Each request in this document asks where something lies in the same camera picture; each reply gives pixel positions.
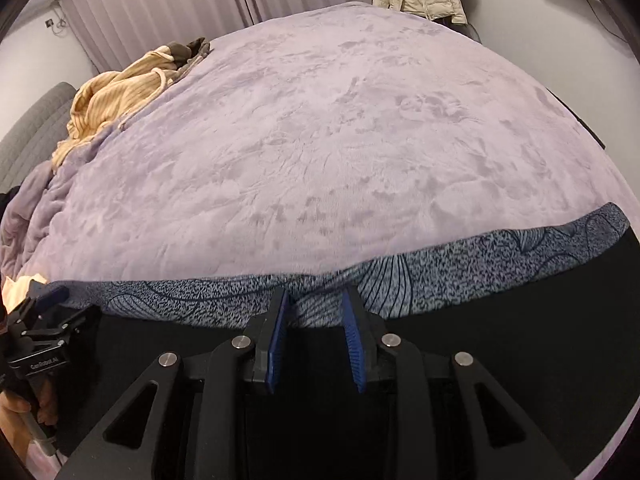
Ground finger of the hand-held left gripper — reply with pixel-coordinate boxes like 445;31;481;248
30;309;101;342
27;280;71;311

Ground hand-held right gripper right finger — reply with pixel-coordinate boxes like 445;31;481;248
340;286;576;480

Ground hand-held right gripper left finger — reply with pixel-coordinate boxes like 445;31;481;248
55;287;293;480

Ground black pants grey patterned waistband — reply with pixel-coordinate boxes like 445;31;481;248
47;202;640;480

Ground person's left hand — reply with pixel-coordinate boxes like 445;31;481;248
0;377;60;443

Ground orange garment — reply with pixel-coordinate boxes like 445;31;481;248
0;272;48;321

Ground purple plush blanket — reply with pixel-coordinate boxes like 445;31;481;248
0;1;640;480

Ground yellow ribbed garment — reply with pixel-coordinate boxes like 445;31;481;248
52;46;193;168

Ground dark brown grey garment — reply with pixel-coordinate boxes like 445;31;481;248
167;36;213;81

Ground pale pleated curtain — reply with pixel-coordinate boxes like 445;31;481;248
55;0;396;73

